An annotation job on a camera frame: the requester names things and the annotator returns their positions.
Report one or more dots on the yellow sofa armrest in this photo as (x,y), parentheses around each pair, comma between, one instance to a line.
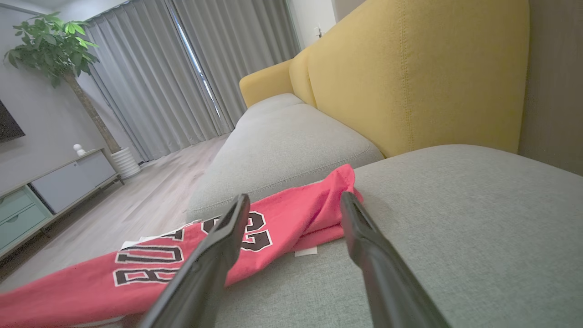
(264,82)

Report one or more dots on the grey curtain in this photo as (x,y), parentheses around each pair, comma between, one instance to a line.
(136,82)
(246,45)

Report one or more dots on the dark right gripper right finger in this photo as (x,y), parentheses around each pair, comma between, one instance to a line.
(387,282)

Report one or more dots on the white ribbed plant pot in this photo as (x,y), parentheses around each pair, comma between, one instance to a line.
(126,161)

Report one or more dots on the narrow yellow sofa backrest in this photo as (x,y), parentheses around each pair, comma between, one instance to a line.
(303,77)

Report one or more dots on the red shorts with 23 print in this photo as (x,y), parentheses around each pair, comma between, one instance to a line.
(282,214)

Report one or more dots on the black television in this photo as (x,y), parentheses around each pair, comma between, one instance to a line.
(8,123)

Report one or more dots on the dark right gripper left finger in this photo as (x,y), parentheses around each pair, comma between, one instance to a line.
(205,273)

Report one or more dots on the small white ornament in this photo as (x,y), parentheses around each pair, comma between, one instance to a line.
(79,149)

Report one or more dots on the grey and teal TV cabinet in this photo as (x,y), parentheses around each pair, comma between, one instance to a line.
(73,180)

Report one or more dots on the green potted tree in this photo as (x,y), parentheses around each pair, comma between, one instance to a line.
(54,45)

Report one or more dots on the wide yellow sofa backrest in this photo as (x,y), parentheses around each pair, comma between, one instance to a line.
(410,68)

